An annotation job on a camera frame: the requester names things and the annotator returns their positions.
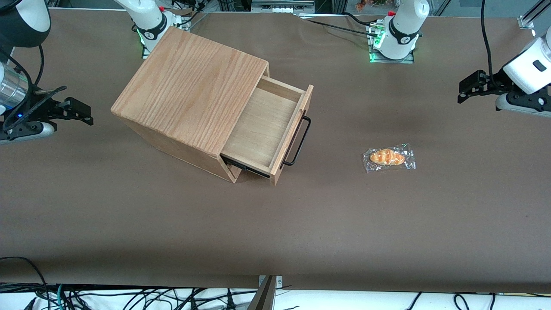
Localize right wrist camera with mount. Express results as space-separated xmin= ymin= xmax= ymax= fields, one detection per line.
xmin=0 ymin=122 xmax=56 ymax=145

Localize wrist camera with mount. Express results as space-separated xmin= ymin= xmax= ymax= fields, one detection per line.
xmin=495 ymin=88 xmax=551 ymax=118
xmin=0 ymin=122 xmax=56 ymax=145

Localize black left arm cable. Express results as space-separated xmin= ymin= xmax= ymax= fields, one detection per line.
xmin=480 ymin=0 xmax=495 ymax=83

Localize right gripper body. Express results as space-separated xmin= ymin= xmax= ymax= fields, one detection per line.
xmin=0 ymin=91 xmax=57 ymax=130

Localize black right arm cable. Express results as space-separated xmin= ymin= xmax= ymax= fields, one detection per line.
xmin=33 ymin=44 xmax=45 ymax=87

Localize plastic wrapped bread roll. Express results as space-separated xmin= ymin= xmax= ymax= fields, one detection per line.
xmin=362 ymin=143 xmax=417 ymax=174

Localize dark angled mount bar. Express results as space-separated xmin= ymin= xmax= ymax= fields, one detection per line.
xmin=246 ymin=276 xmax=276 ymax=310

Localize black looped floor cable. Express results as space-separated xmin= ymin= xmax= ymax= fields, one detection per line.
xmin=0 ymin=257 xmax=50 ymax=310

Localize brown table cover sheet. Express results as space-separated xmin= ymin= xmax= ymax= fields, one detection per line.
xmin=0 ymin=9 xmax=551 ymax=294

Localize wooden drawer cabinet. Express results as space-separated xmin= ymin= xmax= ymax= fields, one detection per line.
xmin=111 ymin=26 xmax=270 ymax=184

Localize wooden drawer with black handle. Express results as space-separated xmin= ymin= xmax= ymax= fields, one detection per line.
xmin=220 ymin=75 xmax=314 ymax=186

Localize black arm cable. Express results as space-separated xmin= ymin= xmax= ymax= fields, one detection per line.
xmin=33 ymin=44 xmax=45 ymax=87
xmin=480 ymin=0 xmax=495 ymax=83

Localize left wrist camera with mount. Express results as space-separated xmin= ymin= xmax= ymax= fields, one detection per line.
xmin=495 ymin=88 xmax=551 ymax=118

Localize aluminium frame profile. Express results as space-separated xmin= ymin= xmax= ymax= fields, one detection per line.
xmin=518 ymin=0 xmax=551 ymax=30

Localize black cable behind table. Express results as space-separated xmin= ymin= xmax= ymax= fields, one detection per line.
xmin=297 ymin=13 xmax=379 ymax=37

